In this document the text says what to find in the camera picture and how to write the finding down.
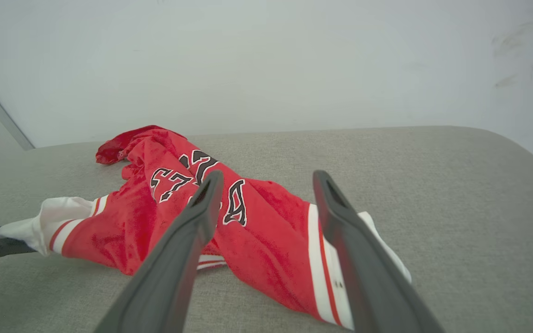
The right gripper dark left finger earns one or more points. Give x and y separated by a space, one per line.
169 277

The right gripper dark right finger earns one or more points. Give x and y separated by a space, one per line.
373 286

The red white baseball jersey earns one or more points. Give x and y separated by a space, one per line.
271 231

